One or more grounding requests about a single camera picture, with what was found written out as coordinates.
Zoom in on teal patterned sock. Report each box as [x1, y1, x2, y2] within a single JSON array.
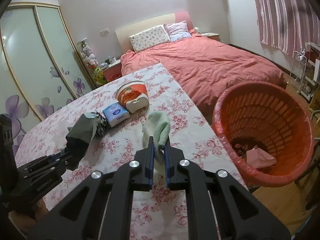
[[65, 112, 111, 171]]

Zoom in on light green sock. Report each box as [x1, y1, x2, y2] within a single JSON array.
[[143, 111, 170, 164]]

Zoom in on red white paper noodle bowl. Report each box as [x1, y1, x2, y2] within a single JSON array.
[[116, 80, 149, 114]]

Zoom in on pink paper trash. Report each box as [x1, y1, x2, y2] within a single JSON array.
[[246, 147, 277, 169]]

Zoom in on red plastic laundry basket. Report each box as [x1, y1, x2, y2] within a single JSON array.
[[212, 81, 314, 187]]

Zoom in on pink floral tablecloth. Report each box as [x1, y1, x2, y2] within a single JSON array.
[[15, 64, 242, 239]]

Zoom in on blue white tissue pack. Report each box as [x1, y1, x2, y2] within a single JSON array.
[[103, 102, 130, 127]]

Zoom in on glass wardrobe purple flowers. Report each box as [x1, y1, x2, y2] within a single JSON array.
[[1, 3, 95, 152]]

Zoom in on yellow green plush toy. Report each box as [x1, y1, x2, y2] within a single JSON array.
[[94, 67, 107, 86]]

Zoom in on hanging plush toys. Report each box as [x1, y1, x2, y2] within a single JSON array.
[[80, 39, 98, 69]]

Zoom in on pink left nightstand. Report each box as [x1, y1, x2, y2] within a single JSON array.
[[102, 59, 122, 82]]

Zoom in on cluttered desk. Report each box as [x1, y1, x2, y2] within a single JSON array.
[[299, 42, 319, 113]]

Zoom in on salmon pink duvet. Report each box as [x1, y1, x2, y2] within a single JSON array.
[[120, 30, 286, 115]]

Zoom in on white green mug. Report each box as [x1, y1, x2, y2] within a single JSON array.
[[108, 57, 116, 64]]

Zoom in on right nightstand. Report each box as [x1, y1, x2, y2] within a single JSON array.
[[201, 32, 220, 41]]

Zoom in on beige pink headboard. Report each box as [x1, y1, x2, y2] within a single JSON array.
[[114, 10, 195, 55]]

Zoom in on striped purple pillow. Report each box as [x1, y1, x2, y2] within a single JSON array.
[[164, 21, 191, 42]]

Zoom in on floral white pillow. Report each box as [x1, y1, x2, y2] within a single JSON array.
[[129, 24, 171, 53]]

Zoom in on pink striped curtain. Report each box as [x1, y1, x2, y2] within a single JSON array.
[[254, 0, 319, 56]]

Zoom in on white wire rack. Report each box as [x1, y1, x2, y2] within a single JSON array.
[[287, 48, 308, 94]]

